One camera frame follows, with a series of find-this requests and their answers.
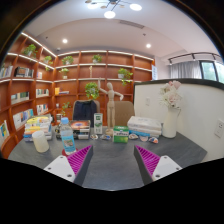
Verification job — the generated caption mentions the clear water bottle blue cap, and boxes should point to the clear water bottle blue cap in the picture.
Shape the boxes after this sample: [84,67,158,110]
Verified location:
[59,116,77,156]

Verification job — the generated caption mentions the stacked boxes with orange print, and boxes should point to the stacked boxes with orange print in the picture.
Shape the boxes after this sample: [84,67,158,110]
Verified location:
[54,119,92,140]

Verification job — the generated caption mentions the wooden shelf unit with books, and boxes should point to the wooden shelf unit with books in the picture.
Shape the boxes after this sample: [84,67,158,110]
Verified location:
[0,31,158,159]

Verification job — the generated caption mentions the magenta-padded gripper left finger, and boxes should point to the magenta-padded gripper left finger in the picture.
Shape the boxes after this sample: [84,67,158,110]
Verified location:
[43,144,94,186]

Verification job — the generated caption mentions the white vase with pink flowers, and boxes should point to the white vase with pink flowers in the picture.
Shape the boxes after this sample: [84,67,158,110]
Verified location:
[158,80,183,139]

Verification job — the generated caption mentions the branched ceiling lamp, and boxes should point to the branched ceiling lamp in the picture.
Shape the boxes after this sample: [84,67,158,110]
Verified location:
[84,0,143,20]

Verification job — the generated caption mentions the ceiling air vent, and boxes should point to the ceiling air vent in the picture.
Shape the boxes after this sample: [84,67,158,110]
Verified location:
[118,19,146,29]

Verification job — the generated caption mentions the small green white box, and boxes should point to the small green white box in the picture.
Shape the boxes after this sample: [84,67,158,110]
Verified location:
[112,125,130,144]

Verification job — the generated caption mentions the window with grey curtain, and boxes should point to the window with grey curtain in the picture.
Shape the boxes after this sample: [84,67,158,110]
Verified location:
[167,51,224,80]

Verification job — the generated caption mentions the cream plastic cup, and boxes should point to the cream plastic cup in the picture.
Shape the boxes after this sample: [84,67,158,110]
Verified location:
[31,129,50,154]

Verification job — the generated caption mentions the chair with dark blue jacket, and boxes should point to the chair with dark blue jacket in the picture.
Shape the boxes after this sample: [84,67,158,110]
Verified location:
[72,99,98,128]

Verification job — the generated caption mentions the white wall socket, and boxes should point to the white wall socket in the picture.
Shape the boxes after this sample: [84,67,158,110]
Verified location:
[214,118,224,139]

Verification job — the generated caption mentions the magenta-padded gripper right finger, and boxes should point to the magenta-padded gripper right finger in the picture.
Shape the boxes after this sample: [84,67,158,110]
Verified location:
[134,144,183,186]

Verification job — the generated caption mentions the tall green white carton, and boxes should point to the tall green white carton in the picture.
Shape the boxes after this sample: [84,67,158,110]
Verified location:
[93,112,104,135]

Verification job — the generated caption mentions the wooden artist mannequin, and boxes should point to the wooden artist mannequin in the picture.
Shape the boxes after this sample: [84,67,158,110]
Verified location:
[97,78,125,129]

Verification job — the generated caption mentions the stack of white packages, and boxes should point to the stack of white packages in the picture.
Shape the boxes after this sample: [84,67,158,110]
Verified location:
[126,115,163,138]

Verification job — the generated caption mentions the beige chair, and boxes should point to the beige chair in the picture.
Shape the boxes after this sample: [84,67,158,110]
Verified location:
[114,100,136,127]

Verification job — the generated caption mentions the stack of colourful books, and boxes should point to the stack of colourful books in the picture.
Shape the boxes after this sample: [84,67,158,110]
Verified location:
[23,113,54,143]

